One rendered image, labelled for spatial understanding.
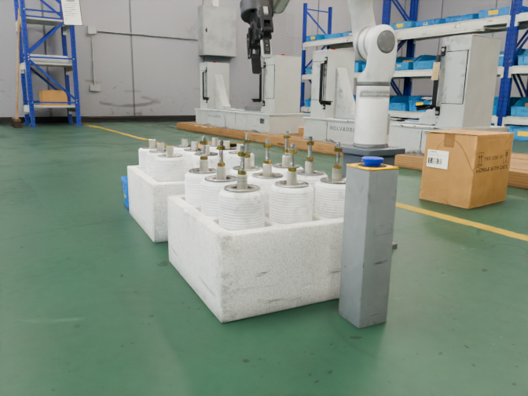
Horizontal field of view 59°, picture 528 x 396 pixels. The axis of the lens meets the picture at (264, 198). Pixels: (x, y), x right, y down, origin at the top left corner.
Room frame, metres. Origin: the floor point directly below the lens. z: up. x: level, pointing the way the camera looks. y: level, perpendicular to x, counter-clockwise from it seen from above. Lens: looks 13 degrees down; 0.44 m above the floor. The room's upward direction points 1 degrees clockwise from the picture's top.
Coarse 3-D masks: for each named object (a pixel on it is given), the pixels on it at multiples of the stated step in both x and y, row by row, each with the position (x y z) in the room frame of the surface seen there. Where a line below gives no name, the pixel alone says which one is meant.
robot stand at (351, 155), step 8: (344, 152) 1.32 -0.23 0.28; (352, 152) 1.29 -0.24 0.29; (360, 152) 1.27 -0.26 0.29; (368, 152) 1.24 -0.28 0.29; (376, 152) 1.25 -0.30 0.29; (384, 152) 1.27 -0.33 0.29; (392, 152) 1.29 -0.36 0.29; (400, 152) 1.30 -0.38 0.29; (344, 160) 1.33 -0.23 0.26; (352, 160) 1.30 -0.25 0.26; (360, 160) 1.28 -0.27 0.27; (384, 160) 1.28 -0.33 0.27; (392, 160) 1.30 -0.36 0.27; (344, 168) 1.33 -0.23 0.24; (344, 176) 1.33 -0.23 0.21; (392, 248) 1.30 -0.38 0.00
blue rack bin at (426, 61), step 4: (424, 56) 6.45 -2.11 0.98; (428, 56) 6.50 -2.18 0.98; (432, 56) 6.54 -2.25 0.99; (416, 60) 6.36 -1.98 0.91; (420, 60) 6.40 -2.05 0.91; (424, 60) 6.45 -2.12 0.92; (428, 60) 6.11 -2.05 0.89; (432, 60) 6.06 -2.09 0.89; (416, 64) 6.26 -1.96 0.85; (420, 64) 6.21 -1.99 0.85; (424, 64) 6.16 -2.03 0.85; (428, 64) 6.12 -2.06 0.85; (432, 64) 6.07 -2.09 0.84; (440, 64) 6.09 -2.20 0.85; (416, 68) 6.27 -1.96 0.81; (420, 68) 6.22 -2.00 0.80; (424, 68) 6.17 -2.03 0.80; (428, 68) 6.12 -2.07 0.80; (432, 68) 6.07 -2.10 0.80; (440, 68) 6.10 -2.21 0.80
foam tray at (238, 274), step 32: (192, 224) 0.99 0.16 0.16; (288, 224) 0.93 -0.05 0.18; (320, 224) 0.94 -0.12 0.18; (192, 256) 0.99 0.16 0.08; (224, 256) 0.84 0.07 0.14; (256, 256) 0.87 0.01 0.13; (288, 256) 0.90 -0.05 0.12; (320, 256) 0.94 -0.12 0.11; (192, 288) 1.00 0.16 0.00; (224, 288) 0.84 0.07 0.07; (256, 288) 0.87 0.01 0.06; (288, 288) 0.90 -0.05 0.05; (320, 288) 0.94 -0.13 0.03; (224, 320) 0.84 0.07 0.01
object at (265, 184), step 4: (248, 180) 1.08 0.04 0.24; (252, 180) 1.07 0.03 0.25; (256, 180) 1.06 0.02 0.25; (260, 180) 1.06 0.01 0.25; (264, 180) 1.05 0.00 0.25; (268, 180) 1.05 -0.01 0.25; (272, 180) 1.05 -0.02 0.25; (276, 180) 1.06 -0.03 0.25; (280, 180) 1.06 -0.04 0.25; (252, 184) 1.06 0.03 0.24; (256, 184) 1.06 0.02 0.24; (260, 184) 1.05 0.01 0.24; (264, 184) 1.05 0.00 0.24; (268, 184) 1.05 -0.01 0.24; (272, 184) 1.05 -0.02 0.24; (264, 188) 1.05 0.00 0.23; (268, 188) 1.05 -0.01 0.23; (268, 192) 1.05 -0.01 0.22; (268, 196) 1.05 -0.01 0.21; (268, 200) 1.05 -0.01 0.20; (268, 204) 1.05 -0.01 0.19; (268, 208) 1.05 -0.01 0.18
